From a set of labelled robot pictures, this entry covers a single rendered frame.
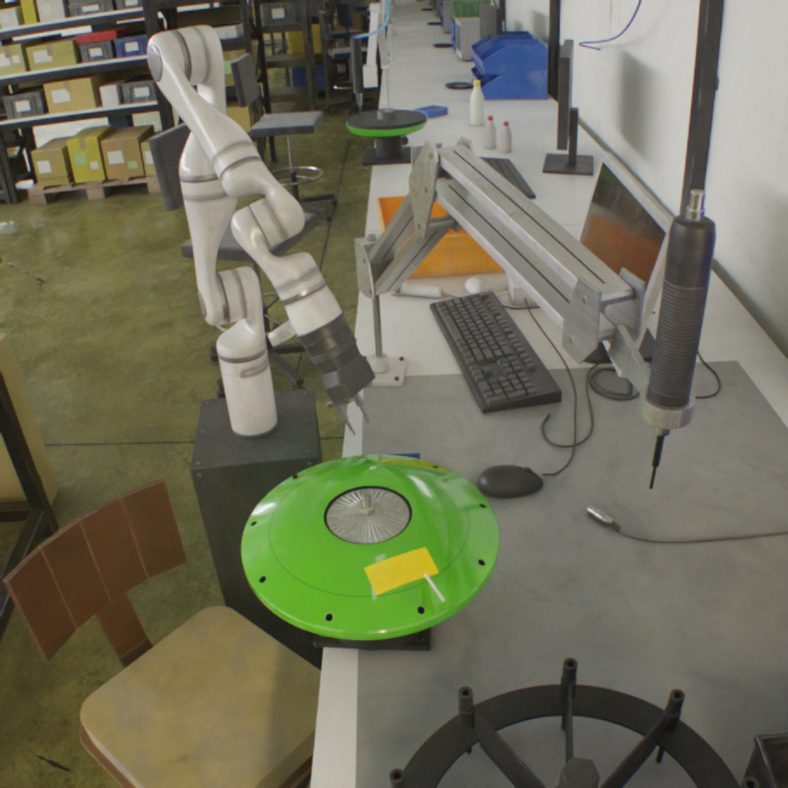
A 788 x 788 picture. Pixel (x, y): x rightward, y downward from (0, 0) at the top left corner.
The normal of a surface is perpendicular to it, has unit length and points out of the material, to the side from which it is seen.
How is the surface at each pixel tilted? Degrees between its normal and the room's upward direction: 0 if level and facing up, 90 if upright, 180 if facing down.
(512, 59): 90
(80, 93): 90
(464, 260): 94
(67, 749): 0
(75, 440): 0
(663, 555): 0
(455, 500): 21
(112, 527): 90
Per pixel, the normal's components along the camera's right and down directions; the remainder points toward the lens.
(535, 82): -0.05, 0.55
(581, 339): -0.94, 0.23
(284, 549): -0.33, -0.72
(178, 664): -0.06, -0.84
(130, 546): 0.69, 0.36
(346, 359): 0.78, -0.04
